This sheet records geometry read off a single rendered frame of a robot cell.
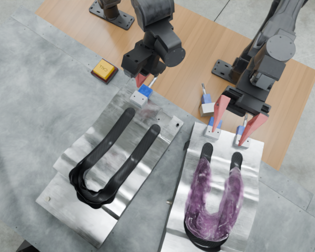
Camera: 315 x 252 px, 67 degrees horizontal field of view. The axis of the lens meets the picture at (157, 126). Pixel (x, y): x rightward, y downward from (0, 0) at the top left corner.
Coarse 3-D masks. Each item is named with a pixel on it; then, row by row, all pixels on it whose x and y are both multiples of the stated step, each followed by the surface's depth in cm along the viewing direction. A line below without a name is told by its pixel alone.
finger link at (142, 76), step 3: (141, 69) 68; (141, 72) 67; (144, 72) 67; (147, 72) 68; (141, 75) 67; (144, 75) 67; (147, 75) 68; (138, 78) 70; (141, 78) 69; (144, 78) 68; (138, 81) 71; (141, 81) 70; (138, 84) 72; (141, 84) 75; (138, 87) 74
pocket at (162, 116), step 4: (160, 112) 87; (164, 112) 86; (156, 116) 87; (160, 116) 87; (164, 116) 87; (168, 116) 87; (172, 116) 84; (160, 120) 87; (164, 120) 87; (168, 120) 87
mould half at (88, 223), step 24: (120, 96) 86; (96, 120) 84; (144, 120) 84; (72, 144) 78; (96, 144) 80; (120, 144) 82; (168, 144) 82; (96, 168) 75; (144, 168) 80; (48, 192) 79; (72, 192) 80; (120, 192) 73; (72, 216) 78; (96, 216) 78; (120, 216) 80; (96, 240) 76
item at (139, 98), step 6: (156, 78) 88; (144, 84) 86; (150, 84) 87; (138, 90) 85; (144, 90) 85; (150, 90) 85; (132, 96) 83; (138, 96) 83; (144, 96) 83; (132, 102) 86; (138, 102) 82; (144, 102) 84
